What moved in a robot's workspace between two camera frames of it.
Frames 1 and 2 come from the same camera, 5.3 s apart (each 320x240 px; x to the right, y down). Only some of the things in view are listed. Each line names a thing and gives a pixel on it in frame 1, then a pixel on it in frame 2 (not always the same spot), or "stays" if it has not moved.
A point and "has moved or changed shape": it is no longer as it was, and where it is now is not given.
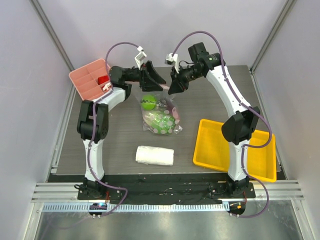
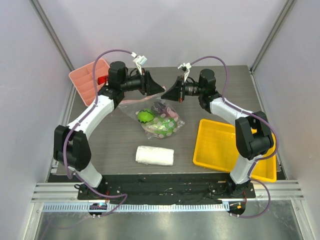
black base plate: (180, 189) stays
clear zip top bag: (160, 112) has moved or changed shape
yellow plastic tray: (212, 151) stays
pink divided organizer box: (91, 80) stays
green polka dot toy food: (162, 122) has moved or changed shape
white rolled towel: (154, 155) stays
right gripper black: (180, 79) to (179, 89)
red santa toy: (103, 79) stays
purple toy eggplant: (166, 102) to (160, 108)
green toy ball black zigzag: (148, 102) to (144, 116)
